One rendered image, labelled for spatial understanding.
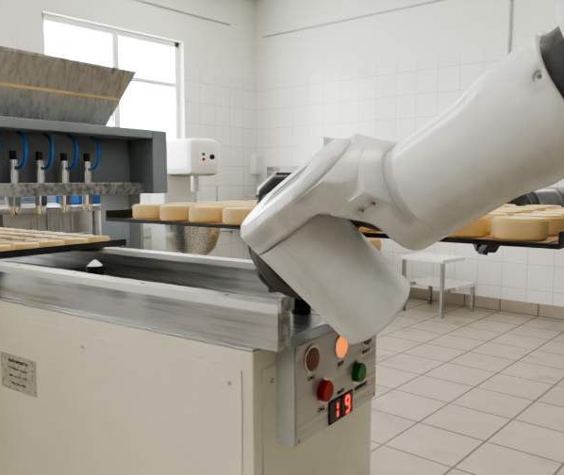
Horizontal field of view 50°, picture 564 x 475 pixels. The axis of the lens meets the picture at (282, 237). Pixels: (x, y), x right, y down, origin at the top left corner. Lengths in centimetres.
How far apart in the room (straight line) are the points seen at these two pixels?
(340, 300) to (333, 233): 5
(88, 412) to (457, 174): 82
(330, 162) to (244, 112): 616
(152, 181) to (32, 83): 37
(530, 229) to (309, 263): 24
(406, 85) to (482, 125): 528
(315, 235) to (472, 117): 14
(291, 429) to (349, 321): 42
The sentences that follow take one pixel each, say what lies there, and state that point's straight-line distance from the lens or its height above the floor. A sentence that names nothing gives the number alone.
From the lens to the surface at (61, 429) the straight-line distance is 113.
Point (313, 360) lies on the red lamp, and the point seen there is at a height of 81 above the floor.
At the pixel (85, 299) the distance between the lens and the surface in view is 103.
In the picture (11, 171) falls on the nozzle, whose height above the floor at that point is 107.
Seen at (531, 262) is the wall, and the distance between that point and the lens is 514.
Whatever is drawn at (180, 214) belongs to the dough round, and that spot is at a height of 101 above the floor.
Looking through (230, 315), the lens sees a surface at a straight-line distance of 81.
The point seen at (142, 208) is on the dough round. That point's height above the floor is 101.
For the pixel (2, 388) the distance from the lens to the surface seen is 126.
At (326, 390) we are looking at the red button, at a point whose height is 76.
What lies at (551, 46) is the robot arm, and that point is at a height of 112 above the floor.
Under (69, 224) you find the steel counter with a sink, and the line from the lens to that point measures 452.
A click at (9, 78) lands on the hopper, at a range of 142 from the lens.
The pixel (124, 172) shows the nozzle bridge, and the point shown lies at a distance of 163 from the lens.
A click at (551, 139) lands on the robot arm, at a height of 107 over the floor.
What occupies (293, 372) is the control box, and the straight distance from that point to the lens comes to 82.
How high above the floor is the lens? 105
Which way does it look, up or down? 5 degrees down
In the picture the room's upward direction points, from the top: straight up
